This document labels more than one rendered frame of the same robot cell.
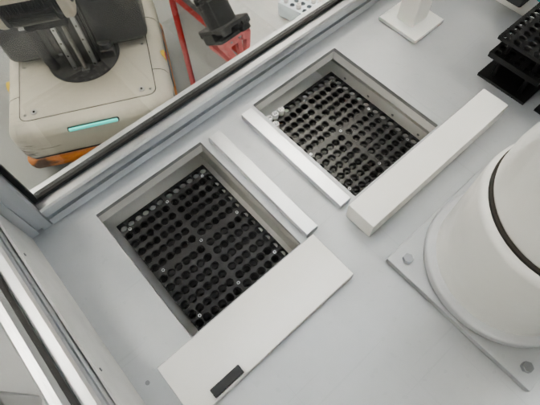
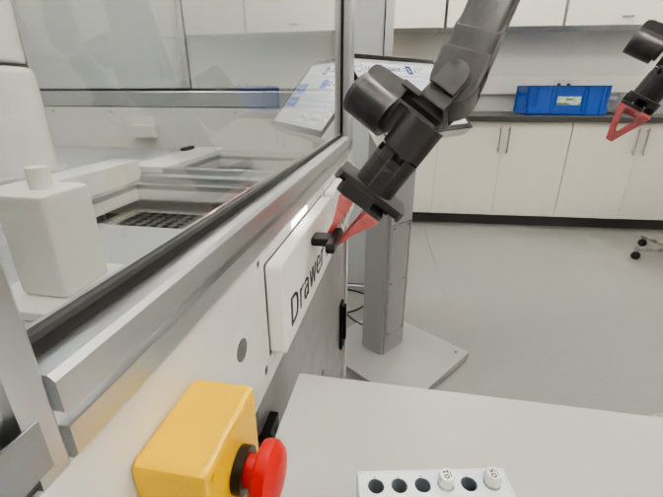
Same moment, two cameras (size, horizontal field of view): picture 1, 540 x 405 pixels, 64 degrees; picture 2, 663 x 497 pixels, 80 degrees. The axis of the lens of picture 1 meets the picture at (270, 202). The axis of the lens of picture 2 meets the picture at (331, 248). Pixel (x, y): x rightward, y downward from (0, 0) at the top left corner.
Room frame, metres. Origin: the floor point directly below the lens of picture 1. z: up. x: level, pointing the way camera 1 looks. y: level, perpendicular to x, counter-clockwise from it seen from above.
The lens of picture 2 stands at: (1.03, -0.31, 1.10)
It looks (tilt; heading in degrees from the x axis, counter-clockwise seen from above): 22 degrees down; 140
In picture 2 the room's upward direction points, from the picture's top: straight up
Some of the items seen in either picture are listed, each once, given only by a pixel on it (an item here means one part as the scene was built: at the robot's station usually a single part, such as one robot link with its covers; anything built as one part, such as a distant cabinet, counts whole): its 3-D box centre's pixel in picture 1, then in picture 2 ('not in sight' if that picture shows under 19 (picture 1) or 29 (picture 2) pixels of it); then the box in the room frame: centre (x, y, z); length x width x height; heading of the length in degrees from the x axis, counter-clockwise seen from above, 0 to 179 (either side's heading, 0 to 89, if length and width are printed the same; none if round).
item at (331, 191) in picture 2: not in sight; (341, 201); (0.42, 0.24, 0.87); 0.29 x 0.02 x 0.11; 129
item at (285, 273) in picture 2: not in sight; (307, 259); (0.62, -0.01, 0.87); 0.29 x 0.02 x 0.11; 129
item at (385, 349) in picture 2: not in sight; (398, 248); (0.10, 0.83, 0.51); 0.50 x 0.45 x 1.02; 4
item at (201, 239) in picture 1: (204, 247); not in sight; (0.26, 0.11, 0.87); 0.22 x 0.18 x 0.06; 39
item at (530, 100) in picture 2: not in sight; (558, 100); (-0.41, 3.39, 1.01); 0.61 x 0.41 x 0.22; 43
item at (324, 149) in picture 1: (338, 141); not in sight; (0.46, -0.13, 0.87); 0.22 x 0.18 x 0.06; 39
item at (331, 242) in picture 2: not in sight; (326, 239); (0.64, 0.01, 0.91); 0.07 x 0.04 x 0.01; 129
